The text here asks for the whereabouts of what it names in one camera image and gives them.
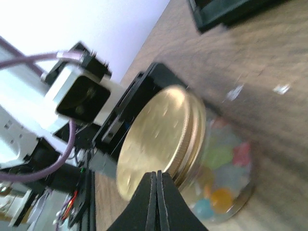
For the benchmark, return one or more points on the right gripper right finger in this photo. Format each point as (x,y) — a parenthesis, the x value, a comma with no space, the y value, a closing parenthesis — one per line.
(173,214)

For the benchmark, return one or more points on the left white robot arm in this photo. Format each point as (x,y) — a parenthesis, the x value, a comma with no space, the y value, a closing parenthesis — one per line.
(21,142)

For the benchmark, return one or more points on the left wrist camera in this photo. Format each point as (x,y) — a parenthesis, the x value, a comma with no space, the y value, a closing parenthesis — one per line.
(81,87)

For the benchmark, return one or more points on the clear plastic jar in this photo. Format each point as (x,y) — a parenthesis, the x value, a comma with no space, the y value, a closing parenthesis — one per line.
(220,182)

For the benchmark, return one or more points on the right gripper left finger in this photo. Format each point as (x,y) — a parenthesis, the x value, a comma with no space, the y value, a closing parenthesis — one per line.
(140,213)

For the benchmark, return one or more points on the cream jar lid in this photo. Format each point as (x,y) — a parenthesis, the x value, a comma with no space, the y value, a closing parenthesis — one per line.
(167,135)

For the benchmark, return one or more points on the black candy bin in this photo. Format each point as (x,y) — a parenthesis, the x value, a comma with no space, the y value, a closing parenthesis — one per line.
(208,14)

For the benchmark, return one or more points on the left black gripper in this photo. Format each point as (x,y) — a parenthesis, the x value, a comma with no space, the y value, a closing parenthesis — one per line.
(108,141)

